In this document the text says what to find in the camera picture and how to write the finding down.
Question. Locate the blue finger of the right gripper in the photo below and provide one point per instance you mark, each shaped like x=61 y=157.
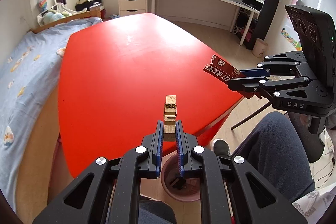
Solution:
x=255 y=72
x=246 y=86

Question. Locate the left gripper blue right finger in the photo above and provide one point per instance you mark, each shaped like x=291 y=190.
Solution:
x=181 y=147

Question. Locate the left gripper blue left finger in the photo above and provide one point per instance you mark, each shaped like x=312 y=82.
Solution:
x=158 y=155

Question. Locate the notched wooden block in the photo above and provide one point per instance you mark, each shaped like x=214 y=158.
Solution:
x=170 y=114

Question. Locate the red ISE BOX carton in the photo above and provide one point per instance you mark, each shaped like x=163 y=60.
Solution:
x=222 y=70

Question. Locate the pink trash bin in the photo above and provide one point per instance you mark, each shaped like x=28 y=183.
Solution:
x=177 y=187

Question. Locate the white bucket on floor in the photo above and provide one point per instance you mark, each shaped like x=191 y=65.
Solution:
x=259 y=48

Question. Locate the black shoe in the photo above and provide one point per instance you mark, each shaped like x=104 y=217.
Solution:
x=221 y=148

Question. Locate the person's leg dark trousers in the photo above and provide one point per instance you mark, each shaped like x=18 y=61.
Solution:
x=274 y=149

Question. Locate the red table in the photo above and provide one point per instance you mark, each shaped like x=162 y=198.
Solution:
x=114 y=80

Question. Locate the white desk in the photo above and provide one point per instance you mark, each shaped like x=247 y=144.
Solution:
x=213 y=13

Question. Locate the bed with blue sheet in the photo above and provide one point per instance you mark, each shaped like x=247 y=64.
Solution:
x=27 y=80

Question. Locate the black camera box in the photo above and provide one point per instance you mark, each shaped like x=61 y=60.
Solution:
x=316 y=32

